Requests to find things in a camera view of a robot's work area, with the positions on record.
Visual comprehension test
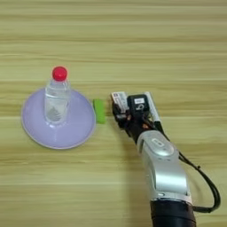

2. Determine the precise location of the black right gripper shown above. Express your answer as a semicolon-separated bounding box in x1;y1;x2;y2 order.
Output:
111;101;159;145

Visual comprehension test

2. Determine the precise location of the red and white small box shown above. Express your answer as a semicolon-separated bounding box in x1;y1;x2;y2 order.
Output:
110;90;129;111

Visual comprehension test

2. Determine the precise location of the white marker with black cap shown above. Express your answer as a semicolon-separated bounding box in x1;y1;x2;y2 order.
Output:
144;90;162;124

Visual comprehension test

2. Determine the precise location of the clear bottle with red cap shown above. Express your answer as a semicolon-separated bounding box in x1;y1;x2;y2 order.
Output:
43;66;72;125

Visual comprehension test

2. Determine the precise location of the green rectangular block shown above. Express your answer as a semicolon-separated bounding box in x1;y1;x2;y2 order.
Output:
92;98;106;125

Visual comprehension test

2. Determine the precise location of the small black box white label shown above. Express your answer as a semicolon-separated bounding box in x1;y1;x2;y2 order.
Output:
126;93;151;114

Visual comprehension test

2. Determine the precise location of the round lilac plastic plate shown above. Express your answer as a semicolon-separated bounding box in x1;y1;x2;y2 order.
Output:
20;87;98;151

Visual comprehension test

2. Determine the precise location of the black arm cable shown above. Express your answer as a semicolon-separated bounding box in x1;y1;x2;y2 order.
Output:
156;121;222;214

